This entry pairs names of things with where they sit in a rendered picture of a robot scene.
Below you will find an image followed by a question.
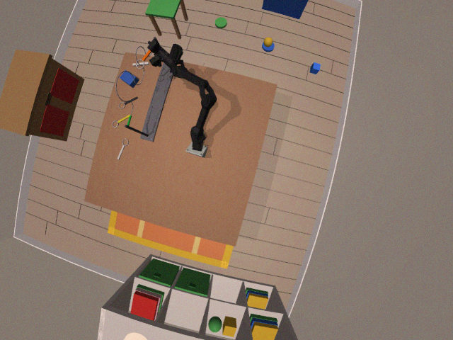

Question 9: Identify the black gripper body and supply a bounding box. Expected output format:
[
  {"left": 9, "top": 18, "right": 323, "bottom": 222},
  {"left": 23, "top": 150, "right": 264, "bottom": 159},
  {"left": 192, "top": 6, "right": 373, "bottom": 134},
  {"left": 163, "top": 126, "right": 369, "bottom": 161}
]
[{"left": 148, "top": 39, "right": 170, "bottom": 63}]

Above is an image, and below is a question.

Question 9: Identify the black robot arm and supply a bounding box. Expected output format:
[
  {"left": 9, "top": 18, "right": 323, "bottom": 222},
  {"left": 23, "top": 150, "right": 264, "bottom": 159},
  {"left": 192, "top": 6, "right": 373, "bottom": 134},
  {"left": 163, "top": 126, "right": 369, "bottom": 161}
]
[{"left": 149, "top": 44, "right": 217, "bottom": 151}]

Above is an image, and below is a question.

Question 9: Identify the blue rectangular block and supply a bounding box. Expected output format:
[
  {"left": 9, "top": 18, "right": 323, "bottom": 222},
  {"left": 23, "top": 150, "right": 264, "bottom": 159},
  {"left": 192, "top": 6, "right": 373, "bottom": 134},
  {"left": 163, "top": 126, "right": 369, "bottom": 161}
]
[{"left": 120, "top": 70, "right": 139, "bottom": 88}]

